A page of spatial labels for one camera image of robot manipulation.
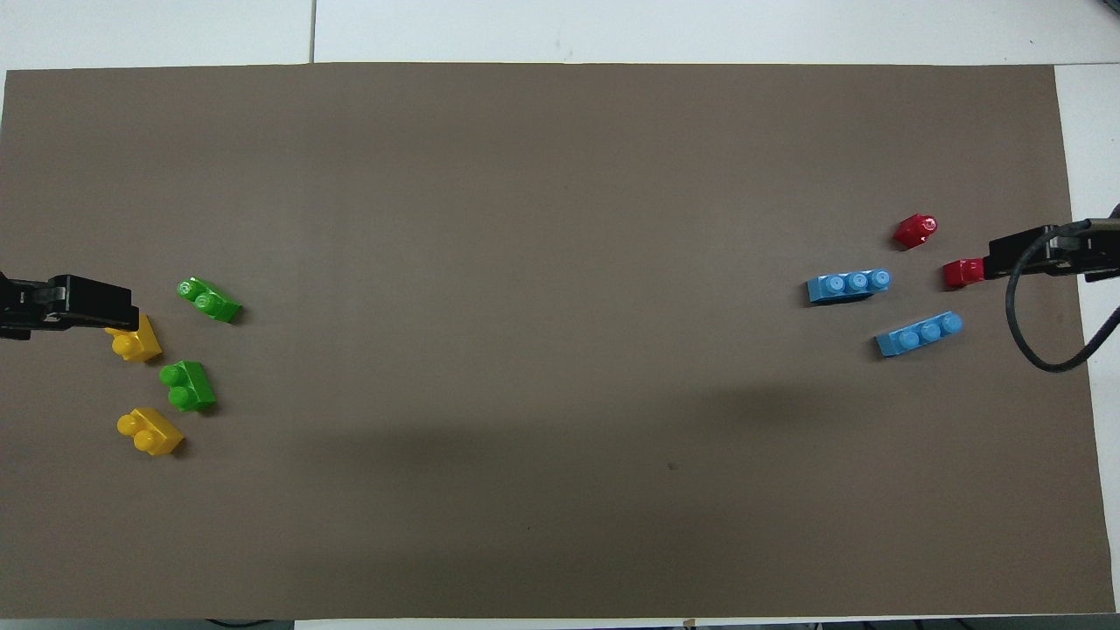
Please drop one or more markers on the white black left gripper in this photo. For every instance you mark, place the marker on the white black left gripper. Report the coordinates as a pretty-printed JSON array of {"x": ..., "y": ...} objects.
[{"x": 22, "y": 302}]

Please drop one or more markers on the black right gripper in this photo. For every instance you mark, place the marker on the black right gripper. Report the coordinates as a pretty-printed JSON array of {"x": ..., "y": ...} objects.
[{"x": 1104, "y": 254}]

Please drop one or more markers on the green two-stud toy brick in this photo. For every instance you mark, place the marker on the green two-stud toy brick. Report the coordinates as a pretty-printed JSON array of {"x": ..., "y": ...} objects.
[
  {"x": 210, "y": 302},
  {"x": 188, "y": 385}
]

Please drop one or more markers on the blue three-stud toy brick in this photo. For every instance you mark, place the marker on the blue three-stud toy brick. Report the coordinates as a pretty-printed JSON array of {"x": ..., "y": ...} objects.
[
  {"x": 847, "y": 286},
  {"x": 919, "y": 335}
]

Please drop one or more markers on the yellow two-stud toy brick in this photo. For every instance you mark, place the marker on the yellow two-stud toy brick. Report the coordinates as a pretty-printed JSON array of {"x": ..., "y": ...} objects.
[
  {"x": 150, "y": 431},
  {"x": 136, "y": 343}
]

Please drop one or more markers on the red one-stud toy brick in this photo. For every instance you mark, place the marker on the red one-stud toy brick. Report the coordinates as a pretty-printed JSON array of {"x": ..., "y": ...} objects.
[
  {"x": 914, "y": 231},
  {"x": 962, "y": 273}
]

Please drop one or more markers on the brown paper table mat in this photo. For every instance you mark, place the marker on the brown paper table mat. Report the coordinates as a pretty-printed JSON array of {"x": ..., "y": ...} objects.
[{"x": 560, "y": 394}]

